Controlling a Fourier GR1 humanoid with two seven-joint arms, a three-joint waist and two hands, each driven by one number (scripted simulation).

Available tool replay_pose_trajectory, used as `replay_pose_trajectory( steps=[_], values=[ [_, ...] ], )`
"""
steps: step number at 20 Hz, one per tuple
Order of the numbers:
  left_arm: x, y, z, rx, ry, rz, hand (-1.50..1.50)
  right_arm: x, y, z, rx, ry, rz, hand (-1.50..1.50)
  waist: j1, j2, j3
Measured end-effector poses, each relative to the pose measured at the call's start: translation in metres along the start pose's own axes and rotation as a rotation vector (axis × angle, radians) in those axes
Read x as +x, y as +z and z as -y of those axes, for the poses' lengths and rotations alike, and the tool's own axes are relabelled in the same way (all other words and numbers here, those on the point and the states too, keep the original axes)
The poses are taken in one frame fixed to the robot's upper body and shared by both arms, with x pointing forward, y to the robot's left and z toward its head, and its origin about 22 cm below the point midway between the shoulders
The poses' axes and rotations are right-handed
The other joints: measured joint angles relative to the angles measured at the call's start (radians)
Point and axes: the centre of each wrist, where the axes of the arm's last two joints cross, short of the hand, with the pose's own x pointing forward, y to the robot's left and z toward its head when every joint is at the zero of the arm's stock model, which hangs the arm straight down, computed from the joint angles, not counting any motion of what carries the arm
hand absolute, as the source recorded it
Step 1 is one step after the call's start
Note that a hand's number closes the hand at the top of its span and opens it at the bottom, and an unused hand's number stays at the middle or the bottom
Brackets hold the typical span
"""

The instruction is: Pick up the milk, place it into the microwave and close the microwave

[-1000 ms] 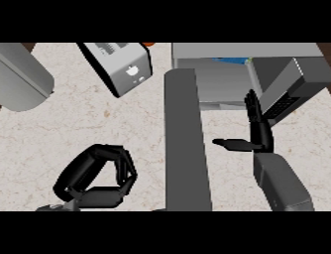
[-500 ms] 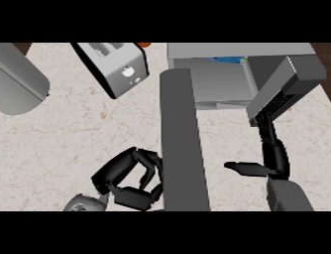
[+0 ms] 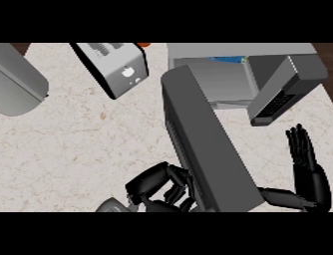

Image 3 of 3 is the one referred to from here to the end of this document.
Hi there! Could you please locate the dark grey microwave door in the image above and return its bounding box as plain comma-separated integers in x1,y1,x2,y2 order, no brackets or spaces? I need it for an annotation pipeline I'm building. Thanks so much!
159,64,266,213

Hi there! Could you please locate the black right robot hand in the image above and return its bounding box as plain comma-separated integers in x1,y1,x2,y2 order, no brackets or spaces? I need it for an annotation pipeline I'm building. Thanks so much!
255,123,333,213

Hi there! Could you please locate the blue milk carton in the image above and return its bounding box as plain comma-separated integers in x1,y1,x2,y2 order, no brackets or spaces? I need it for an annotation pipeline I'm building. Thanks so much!
205,56,250,65

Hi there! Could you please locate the grey rounded appliance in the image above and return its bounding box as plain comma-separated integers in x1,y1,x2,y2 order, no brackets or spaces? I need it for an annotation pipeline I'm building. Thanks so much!
0,43,51,118

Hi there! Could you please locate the grey microwave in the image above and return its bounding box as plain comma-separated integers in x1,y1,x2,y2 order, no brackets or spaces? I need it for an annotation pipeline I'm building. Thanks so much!
165,43,329,128

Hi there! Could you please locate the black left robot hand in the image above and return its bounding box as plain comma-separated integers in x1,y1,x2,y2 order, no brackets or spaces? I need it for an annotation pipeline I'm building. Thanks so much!
124,160,201,213

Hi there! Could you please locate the silver and black toaster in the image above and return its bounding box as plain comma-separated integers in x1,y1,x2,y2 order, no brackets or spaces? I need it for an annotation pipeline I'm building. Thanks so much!
68,43,152,101

